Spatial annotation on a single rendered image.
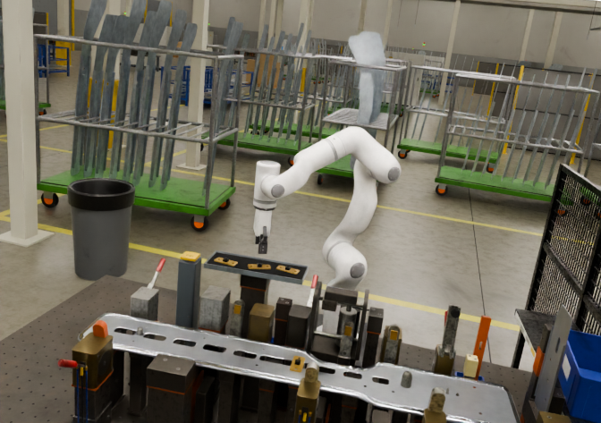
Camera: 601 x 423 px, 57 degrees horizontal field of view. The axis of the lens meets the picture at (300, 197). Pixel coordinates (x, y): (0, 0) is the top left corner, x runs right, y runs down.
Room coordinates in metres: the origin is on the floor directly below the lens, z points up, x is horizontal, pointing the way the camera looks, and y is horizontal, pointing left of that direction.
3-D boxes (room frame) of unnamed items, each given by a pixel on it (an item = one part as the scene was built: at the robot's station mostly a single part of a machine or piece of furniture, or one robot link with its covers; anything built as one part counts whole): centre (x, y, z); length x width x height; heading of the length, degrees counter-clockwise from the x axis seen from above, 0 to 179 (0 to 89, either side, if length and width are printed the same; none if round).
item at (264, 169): (1.88, 0.12, 1.49); 0.09 x 0.08 x 0.13; 24
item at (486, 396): (1.52, -0.03, 1.00); 1.38 x 0.22 x 0.02; 82
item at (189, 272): (1.92, 0.39, 0.92); 0.08 x 0.08 x 0.44; 82
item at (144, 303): (1.78, 0.51, 0.88); 0.12 x 0.07 x 0.36; 172
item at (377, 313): (1.70, -0.30, 0.91); 0.07 x 0.05 x 0.42; 172
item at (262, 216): (1.88, 0.12, 1.35); 0.10 x 0.07 x 0.11; 13
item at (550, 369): (1.41, -0.77, 1.17); 0.12 x 0.01 x 0.34; 172
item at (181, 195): (5.81, 1.77, 0.89); 1.90 x 1.00 x 1.77; 83
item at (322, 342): (1.71, -0.18, 0.95); 0.18 x 0.13 x 0.49; 82
